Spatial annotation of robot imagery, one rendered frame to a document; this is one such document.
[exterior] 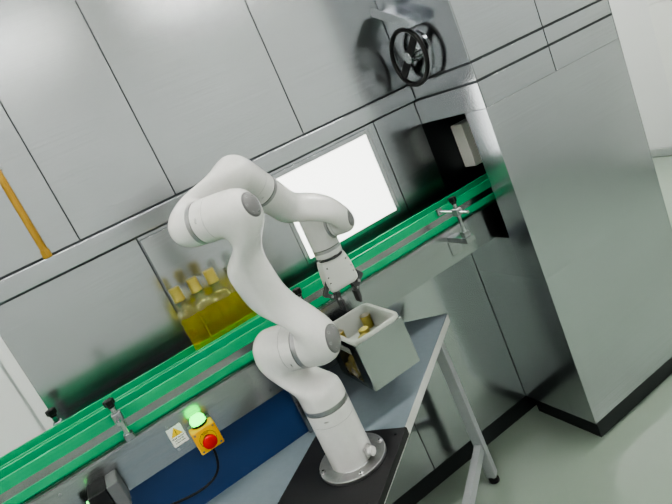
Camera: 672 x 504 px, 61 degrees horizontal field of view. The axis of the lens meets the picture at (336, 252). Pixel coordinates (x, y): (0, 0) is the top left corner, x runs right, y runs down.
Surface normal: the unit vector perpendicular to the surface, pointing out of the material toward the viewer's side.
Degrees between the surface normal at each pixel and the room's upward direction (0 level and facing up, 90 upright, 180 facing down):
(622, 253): 90
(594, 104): 90
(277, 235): 90
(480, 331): 90
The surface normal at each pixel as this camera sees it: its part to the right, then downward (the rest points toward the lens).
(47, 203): 0.43, 0.07
